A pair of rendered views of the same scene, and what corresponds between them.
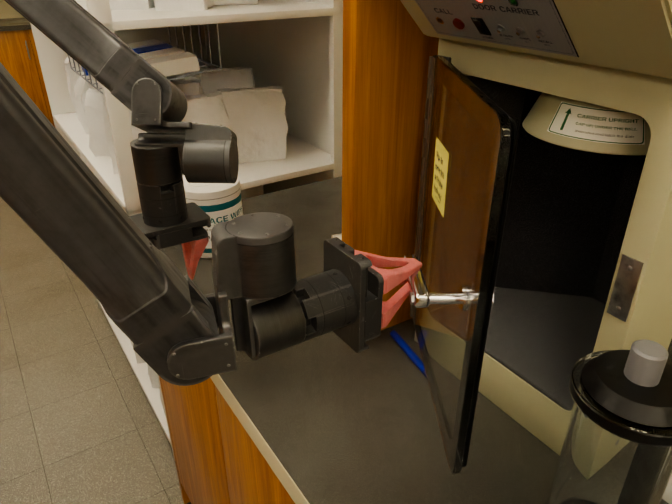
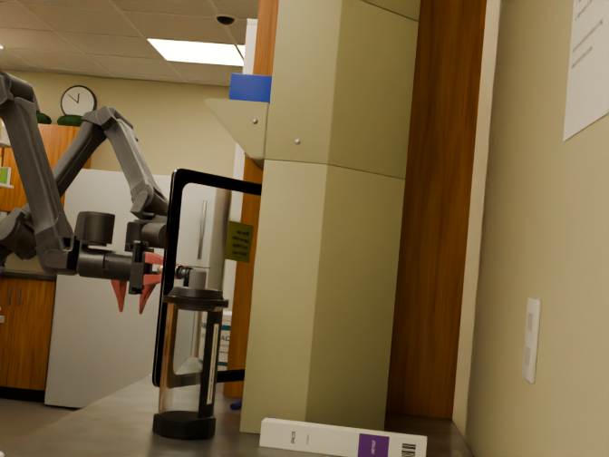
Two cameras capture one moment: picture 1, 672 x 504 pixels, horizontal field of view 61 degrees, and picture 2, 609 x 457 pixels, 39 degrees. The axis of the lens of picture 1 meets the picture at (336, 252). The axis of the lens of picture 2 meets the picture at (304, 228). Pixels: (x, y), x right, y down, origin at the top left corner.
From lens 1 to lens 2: 146 cm
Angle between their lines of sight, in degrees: 47
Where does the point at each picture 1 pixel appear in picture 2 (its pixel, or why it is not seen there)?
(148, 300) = (46, 227)
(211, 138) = (159, 222)
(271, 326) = (86, 255)
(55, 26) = (128, 170)
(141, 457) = not seen: outside the picture
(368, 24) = (251, 173)
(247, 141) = not seen: hidden behind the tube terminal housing
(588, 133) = not seen: hidden behind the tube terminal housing
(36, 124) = (38, 157)
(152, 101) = (141, 201)
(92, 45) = (136, 179)
